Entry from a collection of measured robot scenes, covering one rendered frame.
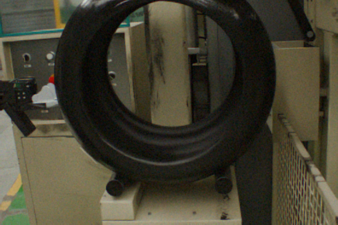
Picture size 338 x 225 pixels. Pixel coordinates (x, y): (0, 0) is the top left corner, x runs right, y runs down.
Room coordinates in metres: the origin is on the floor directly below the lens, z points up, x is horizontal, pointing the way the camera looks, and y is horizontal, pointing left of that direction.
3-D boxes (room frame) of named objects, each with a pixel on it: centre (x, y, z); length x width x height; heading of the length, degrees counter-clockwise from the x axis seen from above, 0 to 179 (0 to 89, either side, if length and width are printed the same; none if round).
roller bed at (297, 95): (1.31, -0.41, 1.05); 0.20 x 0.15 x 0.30; 174
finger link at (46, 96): (1.08, 0.32, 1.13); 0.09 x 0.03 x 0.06; 84
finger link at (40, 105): (1.07, 0.37, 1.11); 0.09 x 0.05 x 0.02; 84
